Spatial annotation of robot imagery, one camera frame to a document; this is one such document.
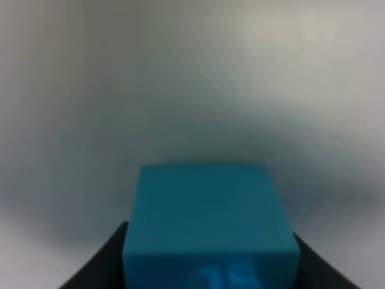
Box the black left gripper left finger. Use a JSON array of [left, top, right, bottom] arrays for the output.
[[60, 222, 129, 289]]

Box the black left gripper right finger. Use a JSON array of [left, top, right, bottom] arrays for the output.
[[293, 234, 359, 289]]

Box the blue cube block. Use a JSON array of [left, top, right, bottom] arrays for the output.
[[123, 164, 300, 288]]

